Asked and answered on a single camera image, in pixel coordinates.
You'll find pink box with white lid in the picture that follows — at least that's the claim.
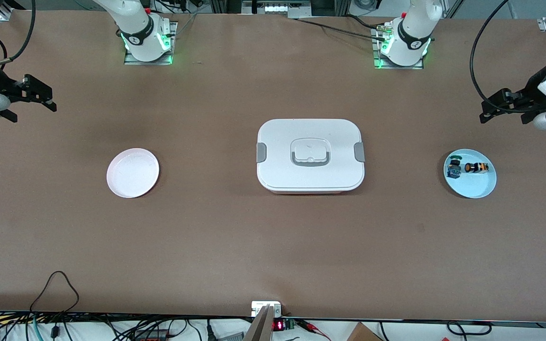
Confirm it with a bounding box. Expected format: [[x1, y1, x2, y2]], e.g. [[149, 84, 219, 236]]
[[256, 118, 365, 195]]

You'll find short aluminium profile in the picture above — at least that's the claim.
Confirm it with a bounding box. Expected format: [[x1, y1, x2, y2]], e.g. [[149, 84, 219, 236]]
[[0, 0, 25, 22]]

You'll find light blue round plate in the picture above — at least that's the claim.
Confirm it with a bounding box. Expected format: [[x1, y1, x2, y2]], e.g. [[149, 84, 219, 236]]
[[444, 149, 497, 199]]

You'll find pale pink round plate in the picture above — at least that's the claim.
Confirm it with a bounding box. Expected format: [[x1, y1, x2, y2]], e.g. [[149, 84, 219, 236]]
[[106, 148, 160, 198]]

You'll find white electronics unit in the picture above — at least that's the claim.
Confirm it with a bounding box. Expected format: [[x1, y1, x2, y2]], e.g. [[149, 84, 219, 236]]
[[242, 0, 312, 18]]

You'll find black and orange device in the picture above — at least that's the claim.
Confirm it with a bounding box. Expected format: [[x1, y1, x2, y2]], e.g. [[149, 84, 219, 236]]
[[133, 329, 169, 341]]

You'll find brown cardboard piece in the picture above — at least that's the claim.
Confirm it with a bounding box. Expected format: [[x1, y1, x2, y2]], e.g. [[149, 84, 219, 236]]
[[346, 322, 383, 341]]

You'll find red test lead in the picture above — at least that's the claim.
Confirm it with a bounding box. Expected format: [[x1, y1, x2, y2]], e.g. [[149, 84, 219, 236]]
[[297, 320, 331, 341]]

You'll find blue green knob switch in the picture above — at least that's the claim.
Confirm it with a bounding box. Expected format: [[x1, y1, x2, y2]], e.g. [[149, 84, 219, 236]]
[[446, 155, 464, 179]]

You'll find short black base cable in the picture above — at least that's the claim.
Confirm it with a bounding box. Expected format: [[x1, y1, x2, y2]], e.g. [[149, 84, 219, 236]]
[[346, 14, 380, 30]]

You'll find thin looped black cable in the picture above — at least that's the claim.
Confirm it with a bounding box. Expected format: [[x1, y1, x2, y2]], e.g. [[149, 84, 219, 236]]
[[29, 270, 80, 313]]

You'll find long black base cable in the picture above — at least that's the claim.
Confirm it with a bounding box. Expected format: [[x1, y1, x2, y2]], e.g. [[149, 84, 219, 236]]
[[294, 18, 387, 41]]

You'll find flat looped black cable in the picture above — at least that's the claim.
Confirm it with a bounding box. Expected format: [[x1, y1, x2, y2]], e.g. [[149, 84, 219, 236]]
[[446, 321, 492, 335]]

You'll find white metal bracket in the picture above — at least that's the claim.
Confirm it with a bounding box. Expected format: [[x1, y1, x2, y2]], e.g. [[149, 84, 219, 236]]
[[251, 301, 282, 317]]

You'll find grey aluminium post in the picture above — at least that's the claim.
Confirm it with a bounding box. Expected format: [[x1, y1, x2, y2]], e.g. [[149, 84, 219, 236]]
[[244, 305, 274, 341]]

